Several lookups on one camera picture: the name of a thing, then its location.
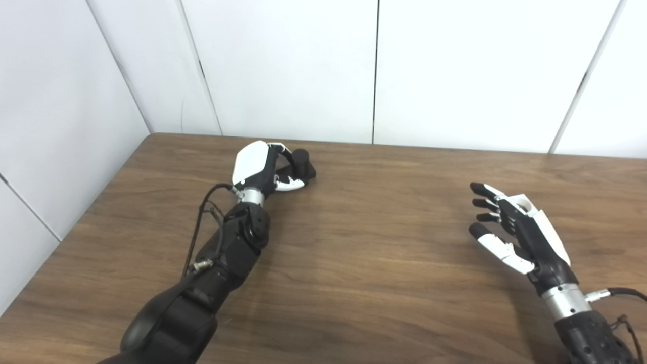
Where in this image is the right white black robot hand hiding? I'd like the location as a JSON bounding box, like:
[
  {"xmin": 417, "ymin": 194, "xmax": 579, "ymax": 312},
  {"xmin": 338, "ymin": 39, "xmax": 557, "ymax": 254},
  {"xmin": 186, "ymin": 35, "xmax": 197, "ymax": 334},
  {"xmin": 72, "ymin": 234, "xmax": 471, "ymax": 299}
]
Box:
[{"xmin": 469, "ymin": 183, "xmax": 579, "ymax": 296}]

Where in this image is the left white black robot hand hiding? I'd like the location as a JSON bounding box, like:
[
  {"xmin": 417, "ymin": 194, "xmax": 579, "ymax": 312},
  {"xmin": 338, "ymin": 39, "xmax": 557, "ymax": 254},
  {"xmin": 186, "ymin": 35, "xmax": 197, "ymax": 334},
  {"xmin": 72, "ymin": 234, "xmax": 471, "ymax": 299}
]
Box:
[{"xmin": 232, "ymin": 141, "xmax": 306, "ymax": 195}]

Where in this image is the white square piece with hole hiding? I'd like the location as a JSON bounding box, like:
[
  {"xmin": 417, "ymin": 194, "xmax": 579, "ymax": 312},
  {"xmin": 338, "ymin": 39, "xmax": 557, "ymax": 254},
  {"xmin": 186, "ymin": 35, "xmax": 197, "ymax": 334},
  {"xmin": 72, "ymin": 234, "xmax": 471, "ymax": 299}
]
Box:
[{"xmin": 500, "ymin": 193, "xmax": 541, "ymax": 218}]

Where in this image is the black peg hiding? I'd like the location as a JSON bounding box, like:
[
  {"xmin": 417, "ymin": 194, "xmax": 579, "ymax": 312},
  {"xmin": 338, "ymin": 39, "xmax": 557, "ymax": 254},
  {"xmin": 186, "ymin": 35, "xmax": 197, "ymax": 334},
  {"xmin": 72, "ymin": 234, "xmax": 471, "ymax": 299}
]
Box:
[{"xmin": 283, "ymin": 148, "xmax": 317, "ymax": 185}]

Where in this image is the thin brown left wrist wire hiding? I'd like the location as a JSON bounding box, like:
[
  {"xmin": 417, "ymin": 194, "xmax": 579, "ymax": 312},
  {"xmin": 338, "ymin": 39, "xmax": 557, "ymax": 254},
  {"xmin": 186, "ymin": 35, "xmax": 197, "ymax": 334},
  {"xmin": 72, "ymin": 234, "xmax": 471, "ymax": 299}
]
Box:
[{"xmin": 205, "ymin": 201, "xmax": 226, "ymax": 231}]

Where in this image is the thin brown wrist wire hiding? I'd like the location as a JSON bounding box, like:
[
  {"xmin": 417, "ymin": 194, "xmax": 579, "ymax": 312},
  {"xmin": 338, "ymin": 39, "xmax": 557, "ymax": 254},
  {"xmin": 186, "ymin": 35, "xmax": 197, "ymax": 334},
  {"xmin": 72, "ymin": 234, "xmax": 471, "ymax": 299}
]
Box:
[
  {"xmin": 609, "ymin": 314, "xmax": 645, "ymax": 364},
  {"xmin": 205, "ymin": 201, "xmax": 226, "ymax": 231}
]

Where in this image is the thin brown right wrist wire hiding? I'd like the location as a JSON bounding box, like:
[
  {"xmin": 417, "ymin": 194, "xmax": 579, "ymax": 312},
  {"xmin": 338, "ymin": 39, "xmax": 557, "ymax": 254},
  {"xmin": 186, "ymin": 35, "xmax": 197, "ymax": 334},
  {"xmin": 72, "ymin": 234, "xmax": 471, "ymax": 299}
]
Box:
[{"xmin": 609, "ymin": 314, "xmax": 645, "ymax": 364}]

